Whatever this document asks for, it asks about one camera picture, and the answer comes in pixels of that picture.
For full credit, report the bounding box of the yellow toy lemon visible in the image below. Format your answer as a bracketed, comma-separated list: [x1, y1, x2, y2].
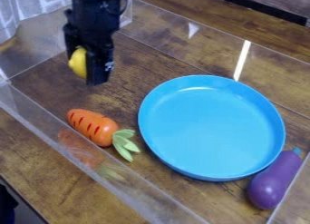
[68, 47, 87, 79]

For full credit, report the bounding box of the purple toy eggplant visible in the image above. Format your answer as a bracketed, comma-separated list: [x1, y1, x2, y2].
[249, 148, 302, 209]

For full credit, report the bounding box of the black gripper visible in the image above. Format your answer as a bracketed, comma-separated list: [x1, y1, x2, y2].
[63, 0, 128, 86]

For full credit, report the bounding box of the clear acrylic enclosure wall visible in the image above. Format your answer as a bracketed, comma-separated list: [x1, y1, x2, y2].
[0, 0, 310, 224]

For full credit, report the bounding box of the orange toy carrot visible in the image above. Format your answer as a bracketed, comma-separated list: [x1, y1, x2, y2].
[67, 109, 140, 162]

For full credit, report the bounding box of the blue round tray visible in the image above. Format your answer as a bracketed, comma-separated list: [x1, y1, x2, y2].
[138, 75, 286, 181]

